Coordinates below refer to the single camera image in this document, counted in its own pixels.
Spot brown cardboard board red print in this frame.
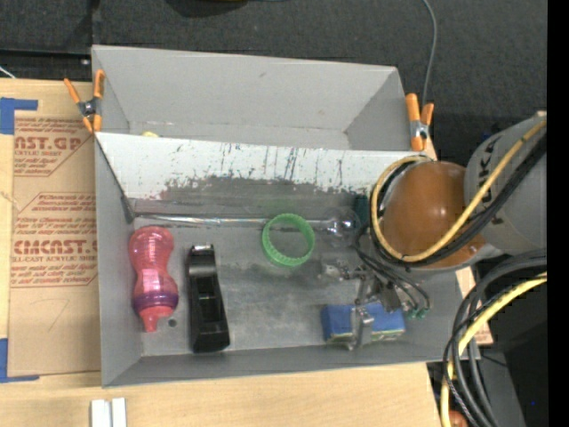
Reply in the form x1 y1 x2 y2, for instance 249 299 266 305
0 77 103 384

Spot green ribbed ring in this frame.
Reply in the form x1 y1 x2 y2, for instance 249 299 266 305
260 212 317 269

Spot pink plastic bottle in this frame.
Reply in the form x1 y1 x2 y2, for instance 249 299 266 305
128 225 180 334

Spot dark green flat block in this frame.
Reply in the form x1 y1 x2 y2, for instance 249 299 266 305
354 195 371 227

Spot black tape dispenser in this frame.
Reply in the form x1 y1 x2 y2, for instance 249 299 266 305
183 243 232 355

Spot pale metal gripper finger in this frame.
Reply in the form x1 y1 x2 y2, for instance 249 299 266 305
325 259 362 283
349 305 376 351

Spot blue sponge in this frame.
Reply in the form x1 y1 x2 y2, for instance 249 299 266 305
320 302 407 343

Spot grey metal bin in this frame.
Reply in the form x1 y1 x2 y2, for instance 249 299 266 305
90 44 482 389

